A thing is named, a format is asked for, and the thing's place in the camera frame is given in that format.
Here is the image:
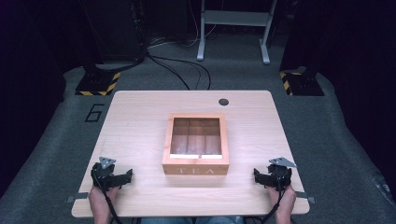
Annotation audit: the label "white floor cables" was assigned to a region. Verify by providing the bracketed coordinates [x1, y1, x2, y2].
[147, 0, 219, 49]

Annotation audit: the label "wooden box with glass lid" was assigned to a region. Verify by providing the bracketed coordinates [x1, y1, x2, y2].
[162, 113, 231, 176]

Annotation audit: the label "grey table bracket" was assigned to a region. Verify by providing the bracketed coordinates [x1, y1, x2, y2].
[294, 190, 317, 205]
[65, 191, 90, 204]

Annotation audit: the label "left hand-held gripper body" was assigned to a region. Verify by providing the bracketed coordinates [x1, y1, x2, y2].
[90, 156, 120, 191]

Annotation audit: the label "black cabinet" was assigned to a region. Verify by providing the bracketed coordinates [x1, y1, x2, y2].
[78, 0, 148, 68]

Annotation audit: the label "white metal stand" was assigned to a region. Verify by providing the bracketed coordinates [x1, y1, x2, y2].
[196, 0, 278, 65]

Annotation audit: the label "person's right hand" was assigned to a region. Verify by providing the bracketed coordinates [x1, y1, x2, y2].
[266, 184, 297, 214]

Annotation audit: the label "person's left hand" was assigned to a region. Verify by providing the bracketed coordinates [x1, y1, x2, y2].
[87, 185, 121, 214]

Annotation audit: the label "black floor cables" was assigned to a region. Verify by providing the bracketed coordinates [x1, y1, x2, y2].
[145, 50, 213, 91]

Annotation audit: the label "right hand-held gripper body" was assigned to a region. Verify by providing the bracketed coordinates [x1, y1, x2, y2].
[265, 156, 298, 191]

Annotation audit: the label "black base with hazard stripes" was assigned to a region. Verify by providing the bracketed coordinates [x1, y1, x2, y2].
[278, 68, 326, 97]
[75, 70, 121, 97]

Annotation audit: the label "person's legs in jeans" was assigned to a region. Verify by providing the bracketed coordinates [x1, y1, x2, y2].
[139, 216, 246, 224]

